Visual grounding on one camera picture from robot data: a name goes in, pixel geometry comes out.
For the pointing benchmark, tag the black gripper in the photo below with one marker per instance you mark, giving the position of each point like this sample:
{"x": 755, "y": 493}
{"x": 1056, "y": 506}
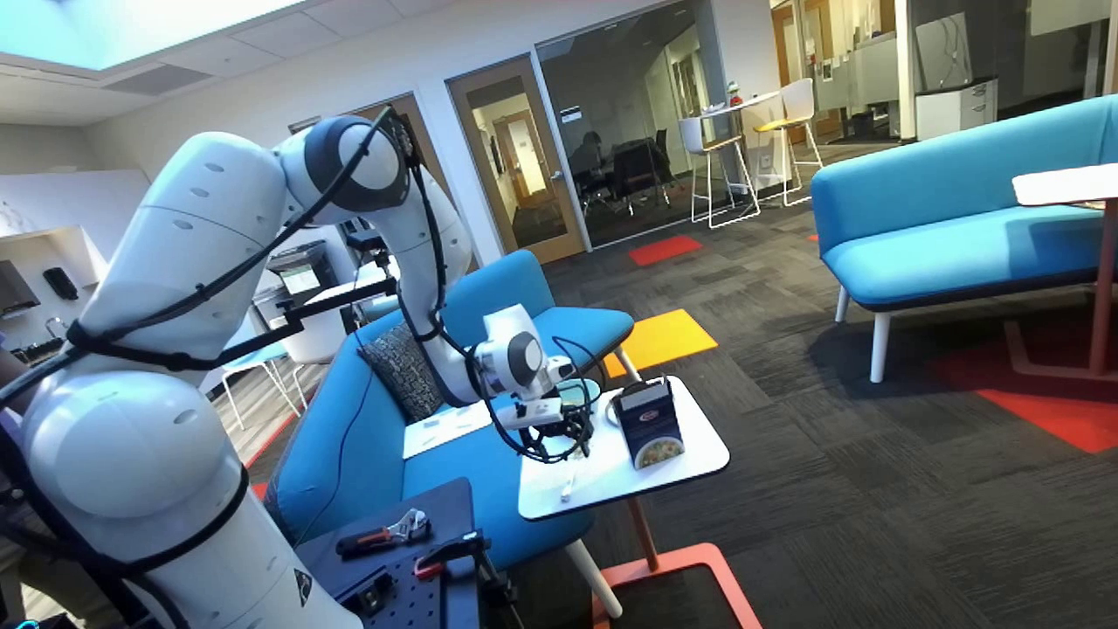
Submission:
{"x": 558, "y": 434}

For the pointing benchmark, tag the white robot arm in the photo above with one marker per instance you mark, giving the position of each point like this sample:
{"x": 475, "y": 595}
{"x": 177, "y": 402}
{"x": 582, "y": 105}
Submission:
{"x": 141, "y": 465}

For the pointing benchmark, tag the dark blue food box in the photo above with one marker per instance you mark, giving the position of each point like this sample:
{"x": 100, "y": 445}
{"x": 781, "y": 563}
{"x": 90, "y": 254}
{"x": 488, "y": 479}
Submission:
{"x": 647, "y": 423}

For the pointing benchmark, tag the white paper sheet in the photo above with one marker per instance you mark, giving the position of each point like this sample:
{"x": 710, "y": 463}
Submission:
{"x": 447, "y": 433}

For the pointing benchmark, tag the red black clamp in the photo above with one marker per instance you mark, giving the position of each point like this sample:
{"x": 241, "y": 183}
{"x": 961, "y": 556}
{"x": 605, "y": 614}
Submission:
{"x": 447, "y": 562}

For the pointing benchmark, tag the grey patterned cushion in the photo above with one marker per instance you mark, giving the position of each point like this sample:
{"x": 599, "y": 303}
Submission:
{"x": 402, "y": 371}

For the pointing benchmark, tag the red black pliers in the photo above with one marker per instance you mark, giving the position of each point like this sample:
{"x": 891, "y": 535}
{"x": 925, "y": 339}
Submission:
{"x": 378, "y": 539}

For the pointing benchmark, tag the blue upholstered sofa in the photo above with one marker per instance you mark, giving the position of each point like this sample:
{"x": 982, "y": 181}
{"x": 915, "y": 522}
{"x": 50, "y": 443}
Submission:
{"x": 964, "y": 251}
{"x": 352, "y": 476}

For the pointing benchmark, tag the dark blue pegboard cart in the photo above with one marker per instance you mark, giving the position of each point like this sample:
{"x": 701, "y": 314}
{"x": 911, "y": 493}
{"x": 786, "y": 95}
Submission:
{"x": 396, "y": 582}

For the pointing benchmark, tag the wooden framed open door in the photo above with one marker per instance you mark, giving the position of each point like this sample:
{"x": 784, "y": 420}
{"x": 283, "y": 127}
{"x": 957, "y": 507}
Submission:
{"x": 519, "y": 161}

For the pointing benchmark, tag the white bar stool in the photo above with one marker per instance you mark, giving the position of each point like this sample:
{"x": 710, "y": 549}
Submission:
{"x": 717, "y": 144}

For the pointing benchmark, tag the yellow seat bar stool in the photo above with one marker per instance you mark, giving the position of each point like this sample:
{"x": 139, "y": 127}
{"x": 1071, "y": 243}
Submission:
{"x": 791, "y": 123}

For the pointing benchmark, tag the white low cabinet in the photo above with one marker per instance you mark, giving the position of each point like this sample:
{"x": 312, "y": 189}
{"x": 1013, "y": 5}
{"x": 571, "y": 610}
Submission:
{"x": 955, "y": 111}

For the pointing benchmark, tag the white side table orange frame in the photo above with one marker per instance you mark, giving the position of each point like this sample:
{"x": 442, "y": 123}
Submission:
{"x": 605, "y": 484}
{"x": 1068, "y": 183}

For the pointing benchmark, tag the glass wall panel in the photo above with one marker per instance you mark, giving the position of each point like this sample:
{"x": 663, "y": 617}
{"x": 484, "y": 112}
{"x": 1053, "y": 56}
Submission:
{"x": 629, "y": 116}

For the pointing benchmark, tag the black wall device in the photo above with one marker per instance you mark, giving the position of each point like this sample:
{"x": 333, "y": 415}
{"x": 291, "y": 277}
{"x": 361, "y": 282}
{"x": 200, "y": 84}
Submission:
{"x": 59, "y": 286}

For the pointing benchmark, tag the white wall cabinet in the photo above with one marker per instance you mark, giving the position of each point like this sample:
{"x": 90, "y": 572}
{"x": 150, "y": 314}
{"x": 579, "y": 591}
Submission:
{"x": 56, "y": 210}

